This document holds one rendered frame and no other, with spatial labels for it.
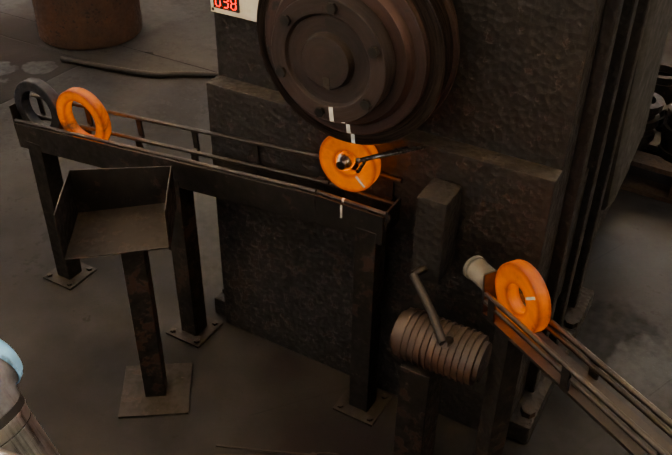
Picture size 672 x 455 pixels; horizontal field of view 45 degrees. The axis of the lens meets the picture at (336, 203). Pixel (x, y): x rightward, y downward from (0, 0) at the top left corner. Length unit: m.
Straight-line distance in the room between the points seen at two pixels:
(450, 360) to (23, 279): 1.68
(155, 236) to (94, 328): 0.75
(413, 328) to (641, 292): 1.27
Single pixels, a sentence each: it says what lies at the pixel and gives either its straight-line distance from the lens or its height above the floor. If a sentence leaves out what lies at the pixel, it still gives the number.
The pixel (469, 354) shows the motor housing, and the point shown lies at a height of 0.52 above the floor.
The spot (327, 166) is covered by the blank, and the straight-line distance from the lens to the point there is 1.98.
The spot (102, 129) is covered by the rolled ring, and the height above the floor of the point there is 0.67.
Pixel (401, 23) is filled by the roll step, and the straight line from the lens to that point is 1.67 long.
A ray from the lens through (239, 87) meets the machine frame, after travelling 2.17.
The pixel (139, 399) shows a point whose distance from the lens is 2.50.
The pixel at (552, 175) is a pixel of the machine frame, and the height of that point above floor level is 0.87.
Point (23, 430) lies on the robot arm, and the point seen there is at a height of 0.90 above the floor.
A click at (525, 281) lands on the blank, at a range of 1.70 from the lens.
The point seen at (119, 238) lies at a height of 0.60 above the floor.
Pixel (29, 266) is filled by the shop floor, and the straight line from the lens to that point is 3.09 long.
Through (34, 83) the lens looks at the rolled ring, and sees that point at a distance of 2.60.
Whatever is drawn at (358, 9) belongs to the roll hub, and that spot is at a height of 1.24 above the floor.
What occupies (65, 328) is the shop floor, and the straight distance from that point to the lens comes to 2.79.
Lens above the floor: 1.83
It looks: 34 degrees down
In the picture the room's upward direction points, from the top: 1 degrees clockwise
